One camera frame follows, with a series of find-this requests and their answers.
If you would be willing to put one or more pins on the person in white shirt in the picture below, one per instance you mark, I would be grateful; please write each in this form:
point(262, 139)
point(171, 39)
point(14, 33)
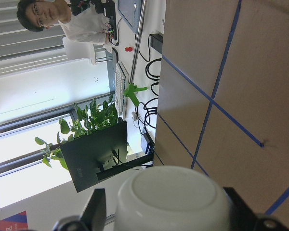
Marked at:
point(87, 26)

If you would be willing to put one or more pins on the green potted plant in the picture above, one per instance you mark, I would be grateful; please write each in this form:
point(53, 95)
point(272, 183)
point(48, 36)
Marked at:
point(91, 119)

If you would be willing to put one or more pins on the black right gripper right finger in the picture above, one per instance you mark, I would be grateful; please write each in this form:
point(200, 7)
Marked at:
point(242, 218)

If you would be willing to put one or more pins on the black power adapter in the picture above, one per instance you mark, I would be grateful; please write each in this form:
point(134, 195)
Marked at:
point(156, 42)

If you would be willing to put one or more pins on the white keyboard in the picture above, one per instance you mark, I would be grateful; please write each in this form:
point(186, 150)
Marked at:
point(121, 81)

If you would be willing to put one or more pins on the black computer monitor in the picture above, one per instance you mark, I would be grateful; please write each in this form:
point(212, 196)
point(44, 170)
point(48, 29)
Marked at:
point(89, 155)

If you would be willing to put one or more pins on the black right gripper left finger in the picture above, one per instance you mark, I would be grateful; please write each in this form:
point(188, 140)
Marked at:
point(94, 214)

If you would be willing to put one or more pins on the pale green ikea cup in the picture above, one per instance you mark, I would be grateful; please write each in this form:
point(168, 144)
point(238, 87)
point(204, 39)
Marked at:
point(170, 198)

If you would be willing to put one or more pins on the blue teach pendant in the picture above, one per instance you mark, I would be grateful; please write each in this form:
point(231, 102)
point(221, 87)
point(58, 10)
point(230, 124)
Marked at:
point(130, 11)

